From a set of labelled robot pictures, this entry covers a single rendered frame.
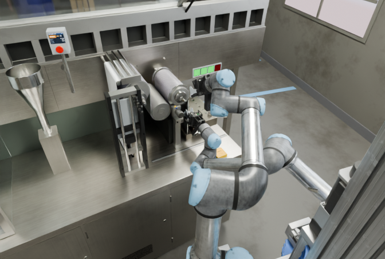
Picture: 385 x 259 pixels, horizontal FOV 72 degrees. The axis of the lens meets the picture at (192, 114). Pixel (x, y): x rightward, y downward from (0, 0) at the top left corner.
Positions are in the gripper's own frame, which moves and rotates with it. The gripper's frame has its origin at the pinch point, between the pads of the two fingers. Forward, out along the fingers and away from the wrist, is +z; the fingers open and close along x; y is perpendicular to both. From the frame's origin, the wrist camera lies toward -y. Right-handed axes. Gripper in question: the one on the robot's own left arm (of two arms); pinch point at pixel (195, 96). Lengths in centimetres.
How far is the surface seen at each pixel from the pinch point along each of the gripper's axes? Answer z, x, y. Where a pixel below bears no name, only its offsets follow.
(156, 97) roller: 24.3, 13.1, 7.1
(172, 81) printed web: 20.1, 2.4, 13.6
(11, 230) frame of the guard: 20, 98, -35
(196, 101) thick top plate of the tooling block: 46, -21, -1
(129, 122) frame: 10.7, 35.2, -3.4
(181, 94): 15.0, 1.3, 4.2
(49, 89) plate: 40, 67, 28
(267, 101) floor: 180, -192, -25
